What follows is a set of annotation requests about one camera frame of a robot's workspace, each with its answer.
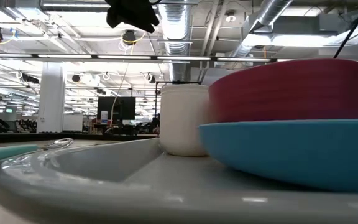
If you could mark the white mug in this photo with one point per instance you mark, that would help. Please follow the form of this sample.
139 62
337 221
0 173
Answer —
182 124

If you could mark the grey plastic tray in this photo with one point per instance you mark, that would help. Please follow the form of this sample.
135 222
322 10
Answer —
104 186

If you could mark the pink bowl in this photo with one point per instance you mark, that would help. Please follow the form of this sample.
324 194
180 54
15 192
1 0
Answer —
291 90

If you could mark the blue plate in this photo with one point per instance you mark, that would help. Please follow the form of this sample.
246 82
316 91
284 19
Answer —
291 149

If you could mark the long ceiling light strip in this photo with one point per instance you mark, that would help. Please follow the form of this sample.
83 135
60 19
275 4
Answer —
120 57

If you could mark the black monitor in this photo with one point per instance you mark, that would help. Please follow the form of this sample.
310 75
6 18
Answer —
124 107

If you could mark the white bottle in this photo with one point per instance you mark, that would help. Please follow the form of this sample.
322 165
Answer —
104 117

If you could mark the white pillar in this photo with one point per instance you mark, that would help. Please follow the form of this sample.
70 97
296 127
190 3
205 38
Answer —
51 99

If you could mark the white cabinet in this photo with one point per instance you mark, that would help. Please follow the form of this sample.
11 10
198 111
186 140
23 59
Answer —
72 123

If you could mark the silver ribbed ceiling duct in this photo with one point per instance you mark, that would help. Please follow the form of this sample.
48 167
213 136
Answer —
176 31

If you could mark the black aluminium table frame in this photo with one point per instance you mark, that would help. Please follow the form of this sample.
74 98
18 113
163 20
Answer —
73 136

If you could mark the large silver ceiling duct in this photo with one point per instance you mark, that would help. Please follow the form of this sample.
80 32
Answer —
269 15

